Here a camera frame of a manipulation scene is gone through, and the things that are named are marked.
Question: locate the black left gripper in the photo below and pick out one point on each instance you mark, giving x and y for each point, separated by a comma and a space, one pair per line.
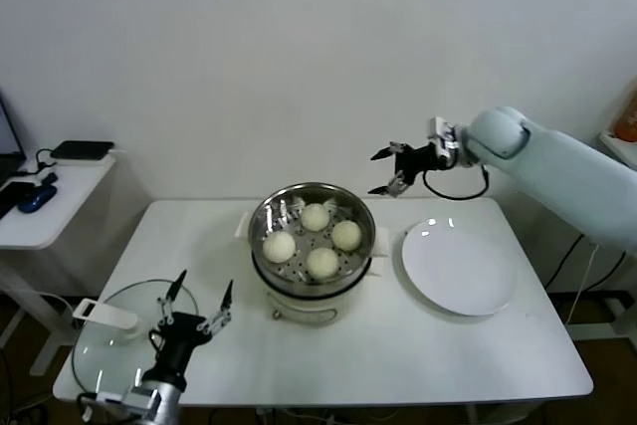
179, 335

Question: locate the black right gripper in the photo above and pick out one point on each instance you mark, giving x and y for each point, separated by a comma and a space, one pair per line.
415, 158

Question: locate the white steamed baozi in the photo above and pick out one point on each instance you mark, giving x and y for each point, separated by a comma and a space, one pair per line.
278, 247
315, 217
346, 236
323, 264

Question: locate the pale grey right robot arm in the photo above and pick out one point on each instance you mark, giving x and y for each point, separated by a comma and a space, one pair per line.
547, 161

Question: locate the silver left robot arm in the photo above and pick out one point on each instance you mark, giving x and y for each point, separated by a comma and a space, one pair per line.
164, 405

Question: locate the stainless steel steamer basket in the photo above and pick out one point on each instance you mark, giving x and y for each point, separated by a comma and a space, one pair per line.
259, 216

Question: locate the white electric cooking pot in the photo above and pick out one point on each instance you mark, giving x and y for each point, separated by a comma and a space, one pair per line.
298, 303

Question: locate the white round plate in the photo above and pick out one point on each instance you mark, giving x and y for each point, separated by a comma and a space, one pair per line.
458, 271

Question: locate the white side table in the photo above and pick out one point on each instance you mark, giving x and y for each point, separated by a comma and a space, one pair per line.
60, 206

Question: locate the black flat device box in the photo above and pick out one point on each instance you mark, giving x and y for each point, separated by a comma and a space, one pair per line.
82, 148

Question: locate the blue computer mouse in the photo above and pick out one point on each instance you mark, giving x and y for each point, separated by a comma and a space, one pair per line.
36, 200

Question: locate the small black dongle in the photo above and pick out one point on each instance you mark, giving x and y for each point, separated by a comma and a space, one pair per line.
50, 178

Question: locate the black flat case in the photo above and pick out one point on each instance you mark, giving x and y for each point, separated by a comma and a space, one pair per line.
15, 196

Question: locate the white desk shelf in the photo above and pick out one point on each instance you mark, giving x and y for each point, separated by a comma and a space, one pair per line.
617, 144

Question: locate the orange snack bag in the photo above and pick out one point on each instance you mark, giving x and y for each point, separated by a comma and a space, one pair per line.
628, 121

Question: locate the black laptop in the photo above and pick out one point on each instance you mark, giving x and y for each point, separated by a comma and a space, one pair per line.
7, 146

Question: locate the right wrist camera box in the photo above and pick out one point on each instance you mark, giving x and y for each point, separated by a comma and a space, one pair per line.
440, 127

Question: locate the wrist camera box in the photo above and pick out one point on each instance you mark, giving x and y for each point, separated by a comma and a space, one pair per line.
440, 127
144, 395

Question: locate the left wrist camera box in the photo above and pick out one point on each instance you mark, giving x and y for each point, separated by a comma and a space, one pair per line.
144, 395

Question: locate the white desk leg frame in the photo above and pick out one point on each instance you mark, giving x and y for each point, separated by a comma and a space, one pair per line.
617, 308

